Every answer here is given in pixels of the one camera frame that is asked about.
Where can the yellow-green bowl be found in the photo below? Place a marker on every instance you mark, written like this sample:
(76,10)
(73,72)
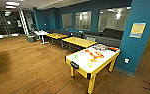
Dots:
(90,64)

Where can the long yellow wooden table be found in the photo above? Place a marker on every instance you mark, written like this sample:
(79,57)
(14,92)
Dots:
(56,35)
(79,42)

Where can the clear bowl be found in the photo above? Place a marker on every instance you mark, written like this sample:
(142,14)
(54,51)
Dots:
(82,54)

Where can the orange round striker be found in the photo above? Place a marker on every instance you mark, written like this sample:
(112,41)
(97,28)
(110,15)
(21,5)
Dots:
(92,60)

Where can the colourful printed game box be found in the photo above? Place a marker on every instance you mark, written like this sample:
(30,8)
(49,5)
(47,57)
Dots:
(100,47)

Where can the white long table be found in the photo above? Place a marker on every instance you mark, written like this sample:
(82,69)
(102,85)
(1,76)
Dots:
(91,68)

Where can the interior glass window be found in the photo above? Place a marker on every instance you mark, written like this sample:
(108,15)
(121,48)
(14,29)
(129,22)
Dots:
(67,20)
(83,20)
(112,20)

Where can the dark bench sofa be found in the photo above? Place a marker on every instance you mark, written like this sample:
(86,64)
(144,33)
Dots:
(104,36)

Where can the small white table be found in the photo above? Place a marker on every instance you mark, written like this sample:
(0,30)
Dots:
(41,32)

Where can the flat red packet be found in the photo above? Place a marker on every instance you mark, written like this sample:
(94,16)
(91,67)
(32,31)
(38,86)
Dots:
(113,49)

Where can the dark round waste bin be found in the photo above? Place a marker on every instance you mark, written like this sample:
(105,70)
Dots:
(31,38)

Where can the square ceiling light panel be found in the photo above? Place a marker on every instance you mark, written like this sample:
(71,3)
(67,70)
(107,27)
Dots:
(11,7)
(12,3)

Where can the white floor-level wall outlet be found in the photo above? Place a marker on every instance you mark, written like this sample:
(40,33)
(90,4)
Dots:
(126,60)

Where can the yellow wall sign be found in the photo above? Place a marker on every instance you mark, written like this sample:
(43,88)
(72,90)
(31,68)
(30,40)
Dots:
(137,30)

